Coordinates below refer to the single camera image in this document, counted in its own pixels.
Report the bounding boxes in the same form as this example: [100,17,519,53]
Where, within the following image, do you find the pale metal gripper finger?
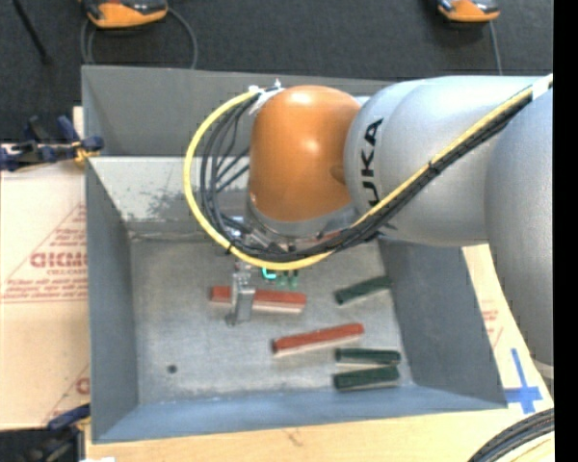
[237,286,257,325]
[224,270,243,327]

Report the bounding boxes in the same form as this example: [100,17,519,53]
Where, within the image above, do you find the red-brown flat block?
[209,285,308,315]
[271,322,366,358]

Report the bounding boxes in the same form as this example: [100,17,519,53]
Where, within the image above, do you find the grey metal bin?
[80,64,508,445]

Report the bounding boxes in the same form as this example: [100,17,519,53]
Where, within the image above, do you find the dark green flat block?
[332,364,402,393]
[333,275,395,306]
[334,346,402,368]

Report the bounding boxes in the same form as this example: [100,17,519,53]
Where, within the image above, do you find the brown cardboard board, red print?
[0,106,554,433]

